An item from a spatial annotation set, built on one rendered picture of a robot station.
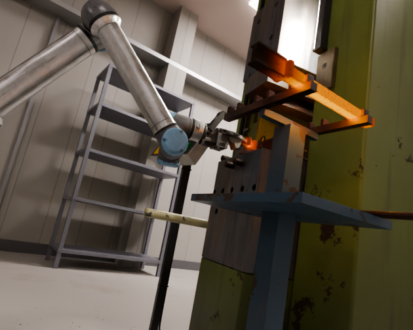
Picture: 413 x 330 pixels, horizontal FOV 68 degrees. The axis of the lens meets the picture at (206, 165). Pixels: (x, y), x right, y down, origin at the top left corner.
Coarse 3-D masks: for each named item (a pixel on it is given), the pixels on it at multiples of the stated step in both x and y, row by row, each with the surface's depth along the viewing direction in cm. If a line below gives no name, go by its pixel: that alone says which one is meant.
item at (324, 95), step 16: (256, 48) 61; (256, 64) 61; (272, 64) 63; (288, 64) 64; (288, 80) 67; (304, 80) 67; (320, 96) 71; (336, 96) 73; (336, 112) 78; (352, 112) 76
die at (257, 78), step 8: (256, 72) 148; (248, 80) 154; (256, 80) 146; (264, 80) 139; (272, 80) 137; (248, 88) 152; (256, 88) 145; (264, 88) 144; (272, 88) 142; (280, 88) 141; (248, 96) 154; (264, 96) 151; (304, 96) 144; (312, 104) 150
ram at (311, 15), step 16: (272, 0) 152; (288, 0) 141; (304, 0) 145; (256, 16) 166; (272, 16) 148; (288, 16) 139; (304, 16) 143; (256, 32) 160; (272, 32) 144; (288, 32) 138; (304, 32) 142; (272, 48) 139; (288, 48) 137; (304, 48) 141; (304, 64) 139
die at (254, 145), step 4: (252, 144) 134; (256, 144) 130; (260, 144) 131; (240, 148) 144; (244, 148) 140; (248, 148) 136; (252, 148) 133; (256, 148) 130; (236, 152) 146; (240, 152) 143; (244, 152) 139; (304, 156) 139
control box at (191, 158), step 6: (192, 144) 171; (192, 150) 167; (198, 150) 170; (204, 150) 174; (150, 156) 187; (156, 156) 183; (186, 156) 167; (192, 156) 167; (198, 156) 170; (156, 162) 188; (180, 162) 174; (186, 162) 171; (192, 162) 168
